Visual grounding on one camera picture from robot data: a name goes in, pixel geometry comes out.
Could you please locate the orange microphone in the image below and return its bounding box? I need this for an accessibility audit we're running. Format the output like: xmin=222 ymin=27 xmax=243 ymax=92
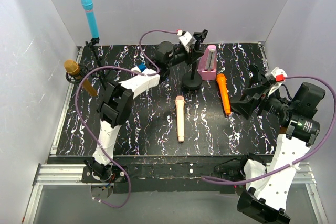
xmin=216 ymin=73 xmax=231 ymax=115

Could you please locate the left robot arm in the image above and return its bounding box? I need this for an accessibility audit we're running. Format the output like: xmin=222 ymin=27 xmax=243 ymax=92
xmin=84 ymin=41 xmax=204 ymax=182

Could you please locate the blue and white block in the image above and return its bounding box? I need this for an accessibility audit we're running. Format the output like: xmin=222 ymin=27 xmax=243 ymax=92
xmin=131 ymin=63 xmax=146 ymax=73

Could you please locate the gold microphone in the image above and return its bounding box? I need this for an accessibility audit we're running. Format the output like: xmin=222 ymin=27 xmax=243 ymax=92
xmin=64 ymin=60 xmax=98 ymax=97

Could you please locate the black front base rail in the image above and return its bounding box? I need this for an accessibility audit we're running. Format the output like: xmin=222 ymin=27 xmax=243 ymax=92
xmin=47 ymin=155 xmax=248 ymax=194

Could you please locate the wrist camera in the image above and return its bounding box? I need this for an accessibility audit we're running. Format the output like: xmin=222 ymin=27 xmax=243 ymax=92
xmin=265 ymin=67 xmax=287 ymax=97
xmin=177 ymin=29 xmax=195 ymax=52

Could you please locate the black tripod mic stand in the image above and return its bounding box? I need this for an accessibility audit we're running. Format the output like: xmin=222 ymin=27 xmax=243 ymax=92
xmin=86 ymin=38 xmax=108 ymax=89

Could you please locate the pink metronome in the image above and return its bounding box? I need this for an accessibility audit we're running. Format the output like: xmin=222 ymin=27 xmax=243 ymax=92
xmin=198 ymin=45 xmax=217 ymax=81

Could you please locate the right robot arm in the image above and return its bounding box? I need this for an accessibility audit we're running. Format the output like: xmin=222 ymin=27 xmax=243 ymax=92
xmin=232 ymin=79 xmax=326 ymax=223

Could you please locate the pink microphone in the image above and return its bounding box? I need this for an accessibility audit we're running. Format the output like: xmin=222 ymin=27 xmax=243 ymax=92
xmin=175 ymin=95 xmax=185 ymax=143

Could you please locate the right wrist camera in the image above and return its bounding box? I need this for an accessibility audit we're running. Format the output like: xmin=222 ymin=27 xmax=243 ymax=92
xmin=265 ymin=67 xmax=287 ymax=97

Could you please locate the blue microphone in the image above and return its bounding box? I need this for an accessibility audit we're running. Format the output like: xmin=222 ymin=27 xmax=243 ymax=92
xmin=81 ymin=0 xmax=99 ymax=39

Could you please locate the shock-mount tripod mic stand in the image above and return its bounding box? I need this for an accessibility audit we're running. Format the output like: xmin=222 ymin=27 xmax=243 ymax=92
xmin=64 ymin=63 xmax=111 ymax=93

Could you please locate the black round-base mic stand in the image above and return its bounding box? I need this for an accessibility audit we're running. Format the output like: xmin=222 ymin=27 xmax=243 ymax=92
xmin=182 ymin=29 xmax=208 ymax=90

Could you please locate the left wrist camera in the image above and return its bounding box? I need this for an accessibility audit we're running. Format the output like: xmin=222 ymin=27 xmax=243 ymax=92
xmin=177 ymin=29 xmax=195 ymax=52

